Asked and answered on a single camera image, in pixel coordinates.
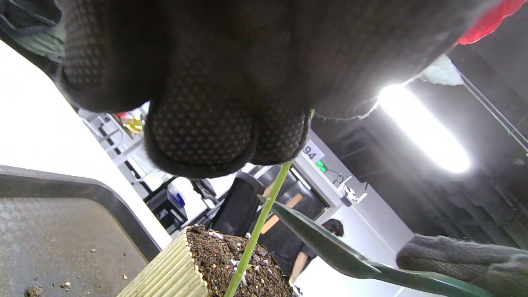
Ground white rolling cart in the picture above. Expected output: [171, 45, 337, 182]
[78, 105, 174, 194]

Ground person's right hand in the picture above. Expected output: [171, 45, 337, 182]
[396, 234, 528, 297]

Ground green garden trowel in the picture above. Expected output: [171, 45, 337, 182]
[258, 194, 495, 297]

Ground gold ribbed flower pot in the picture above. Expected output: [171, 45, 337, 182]
[118, 226, 211, 297]

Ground long ceiling light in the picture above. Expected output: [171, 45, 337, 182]
[377, 85, 471, 174]

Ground red artificial rose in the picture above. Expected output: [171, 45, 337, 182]
[225, 0, 528, 297]

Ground potting mix crumbs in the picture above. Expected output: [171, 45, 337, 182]
[25, 247, 128, 297]

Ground black office chair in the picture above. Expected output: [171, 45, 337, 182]
[210, 171, 264, 238]

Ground brown plastic tray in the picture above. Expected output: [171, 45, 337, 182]
[0, 165, 161, 297]

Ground person's left hand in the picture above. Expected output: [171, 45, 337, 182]
[56, 0, 500, 179]

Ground brown potting mix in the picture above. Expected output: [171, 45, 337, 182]
[186, 225, 295, 297]

